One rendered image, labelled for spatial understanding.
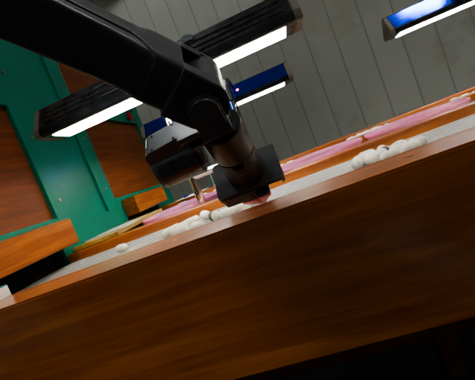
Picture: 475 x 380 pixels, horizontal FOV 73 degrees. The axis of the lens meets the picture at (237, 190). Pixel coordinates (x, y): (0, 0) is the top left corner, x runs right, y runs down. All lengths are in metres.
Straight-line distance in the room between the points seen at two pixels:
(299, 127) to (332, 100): 0.32
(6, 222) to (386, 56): 2.46
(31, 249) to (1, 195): 0.17
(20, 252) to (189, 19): 2.66
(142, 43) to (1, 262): 0.59
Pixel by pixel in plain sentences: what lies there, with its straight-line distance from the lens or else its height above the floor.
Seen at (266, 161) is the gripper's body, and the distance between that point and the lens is 0.47.
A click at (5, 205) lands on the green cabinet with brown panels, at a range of 0.96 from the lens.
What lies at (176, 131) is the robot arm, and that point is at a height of 0.89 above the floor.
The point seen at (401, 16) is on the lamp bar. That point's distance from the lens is 1.36.
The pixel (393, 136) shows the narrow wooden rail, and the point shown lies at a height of 0.76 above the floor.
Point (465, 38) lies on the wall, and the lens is 2.77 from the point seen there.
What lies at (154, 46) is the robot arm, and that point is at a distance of 0.34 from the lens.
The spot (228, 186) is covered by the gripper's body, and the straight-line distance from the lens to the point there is 0.47.
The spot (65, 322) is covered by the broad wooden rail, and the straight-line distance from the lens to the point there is 0.51.
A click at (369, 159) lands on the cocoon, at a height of 0.75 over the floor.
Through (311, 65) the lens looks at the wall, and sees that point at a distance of 2.74.
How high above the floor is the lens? 0.83
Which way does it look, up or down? 5 degrees down
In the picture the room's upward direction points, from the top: 22 degrees counter-clockwise
